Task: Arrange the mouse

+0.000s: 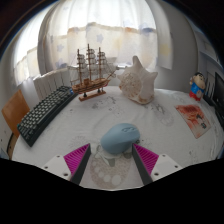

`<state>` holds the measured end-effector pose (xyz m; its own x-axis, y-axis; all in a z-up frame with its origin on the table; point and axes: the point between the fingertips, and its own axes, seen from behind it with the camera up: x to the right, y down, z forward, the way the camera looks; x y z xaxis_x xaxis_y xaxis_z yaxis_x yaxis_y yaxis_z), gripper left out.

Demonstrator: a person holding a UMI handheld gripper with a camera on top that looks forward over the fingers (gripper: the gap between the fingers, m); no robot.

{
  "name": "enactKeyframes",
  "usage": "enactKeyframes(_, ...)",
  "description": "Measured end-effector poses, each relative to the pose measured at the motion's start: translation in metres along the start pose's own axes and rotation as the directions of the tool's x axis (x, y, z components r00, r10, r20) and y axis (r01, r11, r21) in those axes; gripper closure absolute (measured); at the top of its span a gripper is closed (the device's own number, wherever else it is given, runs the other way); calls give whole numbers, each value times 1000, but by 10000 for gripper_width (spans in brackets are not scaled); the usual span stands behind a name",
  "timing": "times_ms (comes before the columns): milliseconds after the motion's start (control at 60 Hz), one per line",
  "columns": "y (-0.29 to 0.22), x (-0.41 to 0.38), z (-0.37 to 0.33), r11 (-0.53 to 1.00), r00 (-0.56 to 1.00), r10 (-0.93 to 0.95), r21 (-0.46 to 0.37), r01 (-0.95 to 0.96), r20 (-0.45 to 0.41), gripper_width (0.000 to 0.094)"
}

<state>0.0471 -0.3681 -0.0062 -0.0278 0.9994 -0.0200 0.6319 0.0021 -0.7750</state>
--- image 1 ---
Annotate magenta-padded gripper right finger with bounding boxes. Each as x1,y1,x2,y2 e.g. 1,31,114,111
131,143,184,186

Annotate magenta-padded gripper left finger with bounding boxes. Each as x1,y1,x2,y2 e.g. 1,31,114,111
41,143,92,186

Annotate light blue computer mouse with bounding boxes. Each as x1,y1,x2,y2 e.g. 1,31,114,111
100,122,141,155

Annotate white printed tablecloth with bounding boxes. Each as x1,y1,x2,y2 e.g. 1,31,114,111
11,85,224,191

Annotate black computer keyboard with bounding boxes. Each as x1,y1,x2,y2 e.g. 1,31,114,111
17,85,78,148

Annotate wooden model sailing ship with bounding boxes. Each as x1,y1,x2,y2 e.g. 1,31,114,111
68,43,118,102

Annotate large white conch shell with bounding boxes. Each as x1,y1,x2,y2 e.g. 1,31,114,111
116,55,159,106

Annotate cartoon boy figurine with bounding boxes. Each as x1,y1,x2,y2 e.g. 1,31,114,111
188,72,207,102

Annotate black router with antennas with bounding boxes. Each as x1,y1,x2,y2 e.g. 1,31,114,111
203,71,216,101

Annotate black computer monitor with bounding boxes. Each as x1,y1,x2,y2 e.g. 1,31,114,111
213,71,224,128

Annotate white star-print curtain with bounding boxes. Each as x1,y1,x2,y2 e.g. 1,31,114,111
13,0,174,84

